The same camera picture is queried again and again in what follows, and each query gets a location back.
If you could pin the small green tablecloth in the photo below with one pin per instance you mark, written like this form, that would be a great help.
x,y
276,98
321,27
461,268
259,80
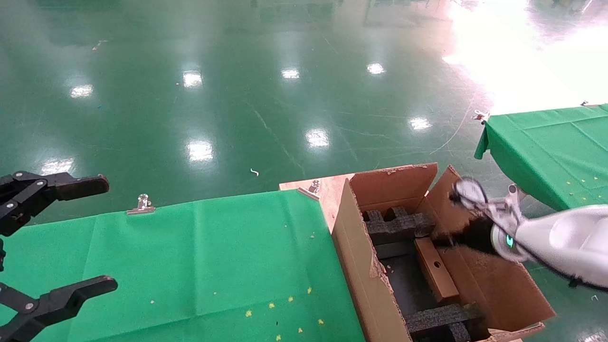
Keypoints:
x,y
560,142

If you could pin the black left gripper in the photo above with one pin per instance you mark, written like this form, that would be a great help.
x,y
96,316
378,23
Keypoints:
x,y
2,256

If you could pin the large green tablecloth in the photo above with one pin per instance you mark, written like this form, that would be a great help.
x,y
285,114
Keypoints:
x,y
190,256

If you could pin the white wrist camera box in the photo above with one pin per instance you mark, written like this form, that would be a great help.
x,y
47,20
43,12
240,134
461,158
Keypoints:
x,y
498,211

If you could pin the large open cardboard carton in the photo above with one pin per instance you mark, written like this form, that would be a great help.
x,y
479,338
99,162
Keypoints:
x,y
361,266

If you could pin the silver binder clip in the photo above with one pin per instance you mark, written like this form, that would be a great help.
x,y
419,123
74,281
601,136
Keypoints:
x,y
314,186
141,205
480,116
585,103

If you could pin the grey table leg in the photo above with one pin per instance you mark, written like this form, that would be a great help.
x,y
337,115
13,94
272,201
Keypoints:
x,y
512,189

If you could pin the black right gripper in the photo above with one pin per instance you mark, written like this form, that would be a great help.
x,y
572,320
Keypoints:
x,y
477,235

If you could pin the small brown cardboard box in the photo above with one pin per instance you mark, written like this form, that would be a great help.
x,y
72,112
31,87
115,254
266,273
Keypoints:
x,y
434,268

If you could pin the black foam insert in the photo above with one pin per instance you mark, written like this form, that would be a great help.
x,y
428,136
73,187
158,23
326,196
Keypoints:
x,y
394,228
441,318

